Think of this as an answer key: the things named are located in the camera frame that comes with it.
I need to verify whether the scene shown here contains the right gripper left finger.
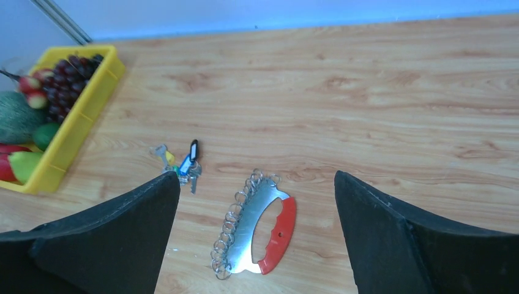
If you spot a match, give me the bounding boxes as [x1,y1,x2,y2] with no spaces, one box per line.
[1,171,181,293]

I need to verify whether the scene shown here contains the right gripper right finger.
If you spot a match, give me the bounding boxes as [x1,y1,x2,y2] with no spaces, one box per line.
[334,171,518,293]

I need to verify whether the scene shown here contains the red keyring with silver keys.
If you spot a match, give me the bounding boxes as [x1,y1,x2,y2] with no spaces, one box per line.
[211,168,297,281]

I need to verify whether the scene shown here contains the yellow plastic fruit tray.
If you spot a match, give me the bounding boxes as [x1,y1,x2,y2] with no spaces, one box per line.
[1,44,125,194]

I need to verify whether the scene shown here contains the yellow-green pear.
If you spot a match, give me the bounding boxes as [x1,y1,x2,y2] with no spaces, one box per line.
[8,151,43,184]

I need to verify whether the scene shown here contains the red apple right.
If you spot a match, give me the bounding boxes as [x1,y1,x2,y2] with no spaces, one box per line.
[1,143,31,182]

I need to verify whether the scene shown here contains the green lime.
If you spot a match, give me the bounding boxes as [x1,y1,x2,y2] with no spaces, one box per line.
[32,122,60,151]

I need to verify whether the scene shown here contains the green round melon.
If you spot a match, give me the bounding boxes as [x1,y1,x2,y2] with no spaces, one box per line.
[1,91,47,145]

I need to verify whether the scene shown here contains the dark purple grape bunch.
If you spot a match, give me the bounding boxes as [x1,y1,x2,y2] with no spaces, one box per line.
[42,53,104,124]

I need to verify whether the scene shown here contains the small red apples cluster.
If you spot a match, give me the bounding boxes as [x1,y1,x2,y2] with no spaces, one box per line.
[1,68,54,110]

